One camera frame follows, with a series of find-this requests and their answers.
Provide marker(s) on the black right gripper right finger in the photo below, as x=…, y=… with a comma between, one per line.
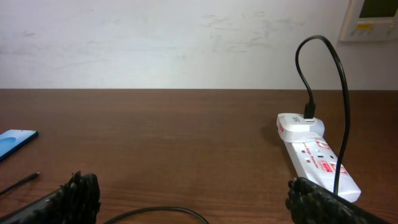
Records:
x=310, y=203

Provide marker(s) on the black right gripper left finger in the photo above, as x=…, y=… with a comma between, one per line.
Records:
x=76, y=202

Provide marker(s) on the blue Galaxy smartphone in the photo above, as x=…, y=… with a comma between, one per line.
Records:
x=13, y=139

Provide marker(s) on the white USB charger adapter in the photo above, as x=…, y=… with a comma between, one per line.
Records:
x=294, y=127

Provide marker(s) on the white power strip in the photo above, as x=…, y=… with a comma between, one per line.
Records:
x=314, y=160

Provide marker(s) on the white wall thermostat panel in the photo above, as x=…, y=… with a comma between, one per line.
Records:
x=370, y=20

